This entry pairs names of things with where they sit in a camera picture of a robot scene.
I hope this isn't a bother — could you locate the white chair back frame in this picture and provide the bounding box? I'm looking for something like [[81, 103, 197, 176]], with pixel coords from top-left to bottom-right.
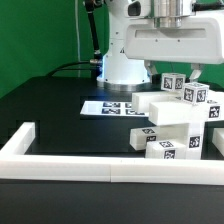
[[132, 90, 224, 126]]

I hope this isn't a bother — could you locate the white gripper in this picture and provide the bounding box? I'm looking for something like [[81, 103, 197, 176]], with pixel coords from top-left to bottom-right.
[[124, 0, 224, 82]]

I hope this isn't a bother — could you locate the thin white hanging cable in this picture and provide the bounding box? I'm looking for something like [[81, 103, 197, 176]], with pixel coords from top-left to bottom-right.
[[76, 0, 82, 78]]

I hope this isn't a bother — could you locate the white U-shaped fence frame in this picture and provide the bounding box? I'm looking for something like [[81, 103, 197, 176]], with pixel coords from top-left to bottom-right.
[[0, 122, 224, 186]]

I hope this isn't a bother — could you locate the white chair seat block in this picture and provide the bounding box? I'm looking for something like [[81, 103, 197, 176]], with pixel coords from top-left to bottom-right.
[[158, 122, 205, 160]]

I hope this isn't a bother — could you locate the black robot cable hose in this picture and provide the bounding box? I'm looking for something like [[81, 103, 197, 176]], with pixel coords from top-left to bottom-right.
[[45, 0, 103, 78]]

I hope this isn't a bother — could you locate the white paper marker sheet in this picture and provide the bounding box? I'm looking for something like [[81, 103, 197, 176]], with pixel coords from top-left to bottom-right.
[[81, 101, 148, 117]]

